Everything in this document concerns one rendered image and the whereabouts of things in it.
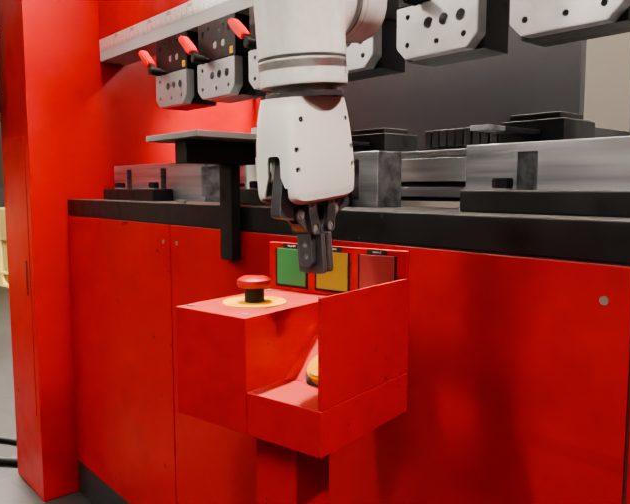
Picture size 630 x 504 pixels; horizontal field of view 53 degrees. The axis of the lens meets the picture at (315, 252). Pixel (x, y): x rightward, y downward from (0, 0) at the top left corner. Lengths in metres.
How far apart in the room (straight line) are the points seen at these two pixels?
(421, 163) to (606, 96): 1.86
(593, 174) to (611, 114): 2.25
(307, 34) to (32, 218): 1.43
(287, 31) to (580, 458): 0.55
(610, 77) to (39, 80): 2.30
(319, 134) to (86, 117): 1.44
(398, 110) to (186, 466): 1.04
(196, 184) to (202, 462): 0.63
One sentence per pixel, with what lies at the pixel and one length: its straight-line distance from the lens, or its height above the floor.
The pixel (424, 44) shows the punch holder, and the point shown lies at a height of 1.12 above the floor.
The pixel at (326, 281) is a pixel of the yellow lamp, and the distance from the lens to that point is 0.75.
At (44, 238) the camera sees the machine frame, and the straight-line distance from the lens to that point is 1.94.
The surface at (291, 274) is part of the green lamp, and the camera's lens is 0.79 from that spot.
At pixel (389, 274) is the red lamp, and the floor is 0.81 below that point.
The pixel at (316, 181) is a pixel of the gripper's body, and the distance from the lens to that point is 0.60.
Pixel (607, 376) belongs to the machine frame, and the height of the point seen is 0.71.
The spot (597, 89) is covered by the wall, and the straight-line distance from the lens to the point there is 3.15.
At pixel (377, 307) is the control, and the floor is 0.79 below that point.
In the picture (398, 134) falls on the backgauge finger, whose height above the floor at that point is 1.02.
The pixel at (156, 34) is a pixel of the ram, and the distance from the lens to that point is 1.72.
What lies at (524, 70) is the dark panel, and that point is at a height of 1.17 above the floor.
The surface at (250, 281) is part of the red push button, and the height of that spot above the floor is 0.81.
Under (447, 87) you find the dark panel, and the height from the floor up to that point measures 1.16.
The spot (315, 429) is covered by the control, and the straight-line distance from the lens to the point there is 0.60.
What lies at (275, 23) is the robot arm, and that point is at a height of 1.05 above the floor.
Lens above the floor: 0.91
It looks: 6 degrees down
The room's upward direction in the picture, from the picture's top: straight up
